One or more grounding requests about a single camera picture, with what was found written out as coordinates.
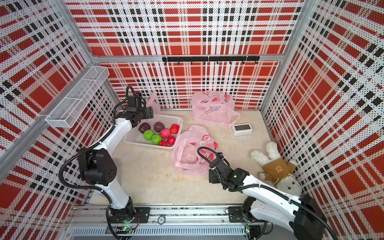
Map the white plastic basket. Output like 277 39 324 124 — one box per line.
123 114 184 151

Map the white plush teddy bear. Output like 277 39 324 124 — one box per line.
250 142 303 196

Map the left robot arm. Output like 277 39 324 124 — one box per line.
58 93 154 222

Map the white wire wall shelf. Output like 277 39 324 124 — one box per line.
46 66 109 129

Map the pink plastic bag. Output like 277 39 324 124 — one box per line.
146 91 162 114
171 125 219 176
191 91 241 128

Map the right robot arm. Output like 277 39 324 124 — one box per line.
205 156 338 240

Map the black hook rail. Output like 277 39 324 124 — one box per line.
162 56 261 64

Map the dark red apple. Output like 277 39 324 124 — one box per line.
154 122 165 133
138 123 151 134

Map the green apple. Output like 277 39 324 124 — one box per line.
143 130 155 141
151 134 163 145

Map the white digital clock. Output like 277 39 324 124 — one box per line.
232 123 253 137

